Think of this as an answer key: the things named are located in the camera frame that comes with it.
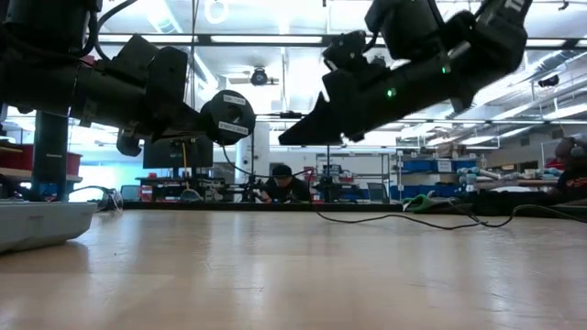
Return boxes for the person's headphones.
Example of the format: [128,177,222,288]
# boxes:
[568,135,587,160]

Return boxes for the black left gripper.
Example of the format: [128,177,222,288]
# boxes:
[116,98,205,157]

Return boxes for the person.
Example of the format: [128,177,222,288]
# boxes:
[260,163,314,204]
[548,135,587,201]

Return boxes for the grey tool kit case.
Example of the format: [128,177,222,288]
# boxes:
[0,200,98,254]

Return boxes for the black bar stand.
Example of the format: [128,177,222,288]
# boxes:
[256,111,332,203]

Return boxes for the red plastic storage bin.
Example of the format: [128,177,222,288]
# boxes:
[0,144,83,178]

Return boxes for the thin black cord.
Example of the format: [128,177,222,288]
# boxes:
[221,144,587,231]

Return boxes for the black overhead camera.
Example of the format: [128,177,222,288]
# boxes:
[249,67,280,87]

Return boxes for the wooden shelf board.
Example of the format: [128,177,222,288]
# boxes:
[0,167,83,183]

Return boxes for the black computer monitor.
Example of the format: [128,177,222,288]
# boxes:
[142,135,215,170]

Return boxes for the small black wire loop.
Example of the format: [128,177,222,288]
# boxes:
[68,184,125,213]

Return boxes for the blue storage bin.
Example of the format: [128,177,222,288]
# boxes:
[397,158,478,174]
[389,183,462,201]

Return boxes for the black cord spool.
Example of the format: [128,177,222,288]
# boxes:
[200,89,257,147]

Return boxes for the black upright post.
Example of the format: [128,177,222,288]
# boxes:
[30,109,70,203]

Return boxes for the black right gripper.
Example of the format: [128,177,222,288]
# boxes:
[278,63,418,147]

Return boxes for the white ring light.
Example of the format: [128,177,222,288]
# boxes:
[204,0,230,25]

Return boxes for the grey glove green cuff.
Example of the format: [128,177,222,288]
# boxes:
[402,191,437,214]

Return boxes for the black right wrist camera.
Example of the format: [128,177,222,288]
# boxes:
[322,29,368,71]

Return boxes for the black tripod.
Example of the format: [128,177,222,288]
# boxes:
[215,137,271,204]

